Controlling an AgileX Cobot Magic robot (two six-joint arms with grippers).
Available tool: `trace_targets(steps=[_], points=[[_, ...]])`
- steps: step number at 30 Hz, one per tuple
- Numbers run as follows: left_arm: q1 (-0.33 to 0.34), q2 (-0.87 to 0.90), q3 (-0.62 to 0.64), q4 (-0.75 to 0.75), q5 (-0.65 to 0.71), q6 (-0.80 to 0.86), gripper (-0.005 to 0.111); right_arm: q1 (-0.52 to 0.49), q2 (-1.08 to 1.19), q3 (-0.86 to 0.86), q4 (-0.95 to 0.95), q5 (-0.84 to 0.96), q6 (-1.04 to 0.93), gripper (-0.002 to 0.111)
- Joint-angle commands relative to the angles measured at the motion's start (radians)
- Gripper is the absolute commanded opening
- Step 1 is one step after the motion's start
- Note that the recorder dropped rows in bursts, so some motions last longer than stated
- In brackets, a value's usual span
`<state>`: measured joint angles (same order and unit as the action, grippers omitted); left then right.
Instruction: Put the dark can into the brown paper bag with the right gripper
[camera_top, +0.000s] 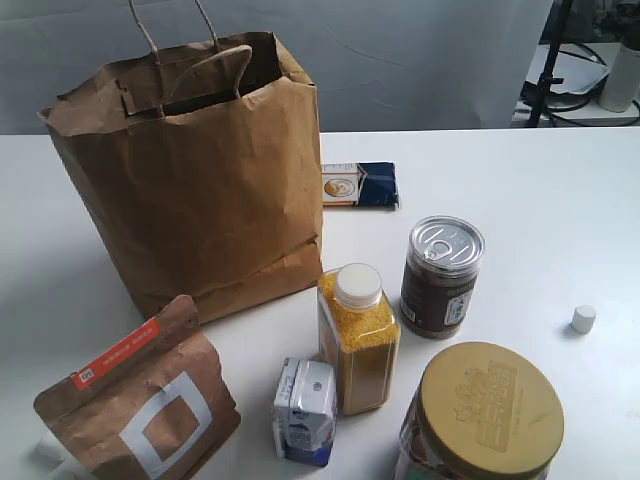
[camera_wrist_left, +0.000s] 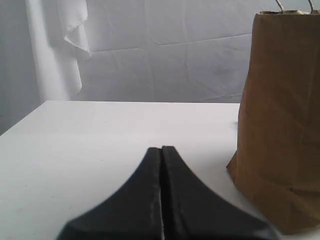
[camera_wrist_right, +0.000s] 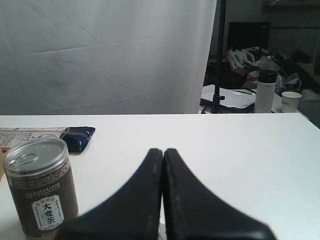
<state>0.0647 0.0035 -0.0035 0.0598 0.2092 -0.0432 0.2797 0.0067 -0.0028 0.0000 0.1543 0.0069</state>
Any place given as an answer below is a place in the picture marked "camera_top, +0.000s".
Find large jar, gold lid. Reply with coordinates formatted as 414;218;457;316
394;342;564;479

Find dark can with pull-tab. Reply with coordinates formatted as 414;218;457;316
399;215;485;339

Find black tripod stand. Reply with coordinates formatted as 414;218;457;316
521;0;574;128

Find brown paper bag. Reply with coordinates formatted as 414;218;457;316
40;31;323;322

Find small white object bottom left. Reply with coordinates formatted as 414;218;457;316
36;431;65;466

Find white cylinder in background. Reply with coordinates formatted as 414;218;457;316
599;44;639;113

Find brown kraft stand-up pouch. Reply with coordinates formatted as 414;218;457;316
33;295;241;479

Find small blue milk carton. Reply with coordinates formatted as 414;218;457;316
272;357;337;468

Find yellow millet plastic bottle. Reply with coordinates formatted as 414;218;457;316
317;263;401;415

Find dark blue snack packet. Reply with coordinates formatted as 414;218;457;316
322;162;399;209

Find small white bottle cap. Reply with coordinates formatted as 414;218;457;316
571;304;597;334

